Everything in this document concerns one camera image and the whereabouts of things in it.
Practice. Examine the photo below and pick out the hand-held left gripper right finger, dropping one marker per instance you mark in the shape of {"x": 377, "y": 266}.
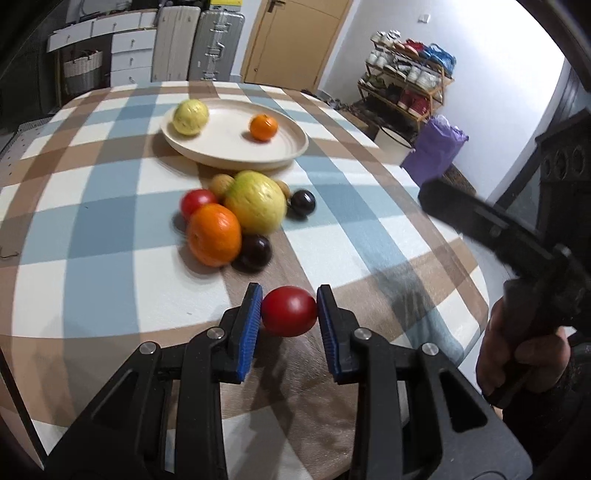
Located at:
{"x": 327, "y": 323}

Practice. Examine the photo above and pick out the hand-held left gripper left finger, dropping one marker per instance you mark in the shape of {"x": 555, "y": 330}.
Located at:
{"x": 249, "y": 323}

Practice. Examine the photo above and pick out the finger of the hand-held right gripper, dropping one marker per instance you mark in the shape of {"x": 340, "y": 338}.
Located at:
{"x": 466, "y": 212}

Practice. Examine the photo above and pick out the oblong red tomato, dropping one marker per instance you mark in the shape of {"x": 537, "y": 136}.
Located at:
{"x": 289, "y": 311}

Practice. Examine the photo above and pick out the dark purple plum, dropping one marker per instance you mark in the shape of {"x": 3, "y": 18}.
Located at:
{"x": 253, "y": 253}
{"x": 301, "y": 203}

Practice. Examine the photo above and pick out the large orange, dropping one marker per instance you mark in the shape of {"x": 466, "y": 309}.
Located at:
{"x": 214, "y": 236}

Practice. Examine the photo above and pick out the large yellow-green guava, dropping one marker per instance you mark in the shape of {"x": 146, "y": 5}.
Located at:
{"x": 256, "y": 202}

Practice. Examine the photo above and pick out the round red tomato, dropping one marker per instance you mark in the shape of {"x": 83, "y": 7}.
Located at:
{"x": 196, "y": 202}

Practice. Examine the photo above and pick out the small brown kiwi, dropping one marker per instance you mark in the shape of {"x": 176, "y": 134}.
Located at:
{"x": 220, "y": 183}
{"x": 284, "y": 187}

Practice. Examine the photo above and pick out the cream round plate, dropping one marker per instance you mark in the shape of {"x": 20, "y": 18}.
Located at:
{"x": 231, "y": 138}

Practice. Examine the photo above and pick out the small orange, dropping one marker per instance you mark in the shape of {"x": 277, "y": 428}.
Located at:
{"x": 263, "y": 127}

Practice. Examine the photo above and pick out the small yellow guava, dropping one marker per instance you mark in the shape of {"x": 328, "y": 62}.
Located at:
{"x": 190, "y": 117}

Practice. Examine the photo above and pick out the person's right forearm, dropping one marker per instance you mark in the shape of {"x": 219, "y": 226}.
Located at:
{"x": 558, "y": 424}

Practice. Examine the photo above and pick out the person's right hand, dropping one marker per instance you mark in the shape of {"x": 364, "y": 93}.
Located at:
{"x": 538, "y": 357}

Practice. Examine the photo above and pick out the brown door mat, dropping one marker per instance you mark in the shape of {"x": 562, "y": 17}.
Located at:
{"x": 459, "y": 180}

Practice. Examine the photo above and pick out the purple plastic bag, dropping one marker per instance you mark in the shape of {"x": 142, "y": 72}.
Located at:
{"x": 434, "y": 147}

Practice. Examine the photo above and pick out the white bucket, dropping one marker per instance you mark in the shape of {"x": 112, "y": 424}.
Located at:
{"x": 392, "y": 143}

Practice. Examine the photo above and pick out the wooden shoe rack with shoes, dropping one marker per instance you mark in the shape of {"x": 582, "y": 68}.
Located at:
{"x": 406, "y": 74}

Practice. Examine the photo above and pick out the pile of shoes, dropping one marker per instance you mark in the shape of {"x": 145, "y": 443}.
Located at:
{"x": 337, "y": 104}

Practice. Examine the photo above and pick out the wooden door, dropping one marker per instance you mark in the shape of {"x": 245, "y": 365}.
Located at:
{"x": 295, "y": 41}

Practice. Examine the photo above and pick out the silver suitcase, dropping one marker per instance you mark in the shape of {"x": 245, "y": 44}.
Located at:
{"x": 216, "y": 46}

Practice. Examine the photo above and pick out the beige suitcase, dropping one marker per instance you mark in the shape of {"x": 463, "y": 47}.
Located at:
{"x": 173, "y": 44}

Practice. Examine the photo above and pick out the white drawer cabinet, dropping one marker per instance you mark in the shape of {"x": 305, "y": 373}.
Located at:
{"x": 131, "y": 50}

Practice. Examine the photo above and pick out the wicker basket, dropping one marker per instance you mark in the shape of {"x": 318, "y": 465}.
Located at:
{"x": 83, "y": 71}

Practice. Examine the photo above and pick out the yellow box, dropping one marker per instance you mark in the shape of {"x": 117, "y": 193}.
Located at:
{"x": 226, "y": 3}

